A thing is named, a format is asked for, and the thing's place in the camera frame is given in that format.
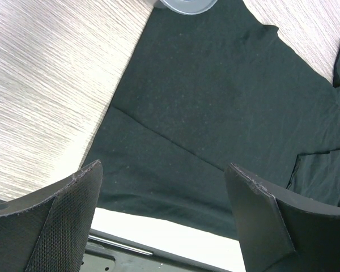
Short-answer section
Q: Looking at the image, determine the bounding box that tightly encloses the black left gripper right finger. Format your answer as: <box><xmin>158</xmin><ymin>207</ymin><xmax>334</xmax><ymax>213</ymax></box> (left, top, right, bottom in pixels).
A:
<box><xmin>225</xmin><ymin>164</ymin><xmax>340</xmax><ymax>271</ymax></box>

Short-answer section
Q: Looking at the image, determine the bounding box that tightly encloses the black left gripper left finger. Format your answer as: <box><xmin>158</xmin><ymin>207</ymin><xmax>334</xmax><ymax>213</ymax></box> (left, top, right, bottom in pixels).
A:
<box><xmin>0</xmin><ymin>160</ymin><xmax>103</xmax><ymax>271</ymax></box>

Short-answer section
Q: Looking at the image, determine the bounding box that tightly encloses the black t shirt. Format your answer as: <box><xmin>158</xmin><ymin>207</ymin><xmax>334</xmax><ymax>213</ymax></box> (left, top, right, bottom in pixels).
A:
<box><xmin>86</xmin><ymin>1</ymin><xmax>340</xmax><ymax>239</ymax></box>

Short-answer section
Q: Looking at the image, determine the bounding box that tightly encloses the grey plastic bin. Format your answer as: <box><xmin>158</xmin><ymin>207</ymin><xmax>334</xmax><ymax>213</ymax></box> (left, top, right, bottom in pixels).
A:
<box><xmin>147</xmin><ymin>0</ymin><xmax>217</xmax><ymax>15</ymax></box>

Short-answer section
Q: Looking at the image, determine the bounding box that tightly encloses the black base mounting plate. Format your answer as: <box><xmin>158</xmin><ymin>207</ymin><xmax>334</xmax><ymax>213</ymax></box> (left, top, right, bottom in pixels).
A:
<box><xmin>80</xmin><ymin>229</ymin><xmax>245</xmax><ymax>272</ymax></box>

